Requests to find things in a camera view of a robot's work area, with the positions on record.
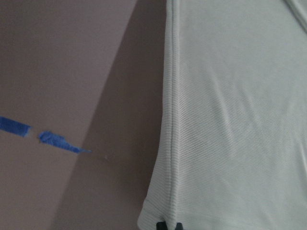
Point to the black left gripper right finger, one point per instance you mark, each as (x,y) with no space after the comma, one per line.
(178,226)

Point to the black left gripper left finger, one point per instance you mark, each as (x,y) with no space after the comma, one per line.
(161,225)

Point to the sage green t-shirt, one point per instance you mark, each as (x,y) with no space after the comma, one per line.
(233,144)

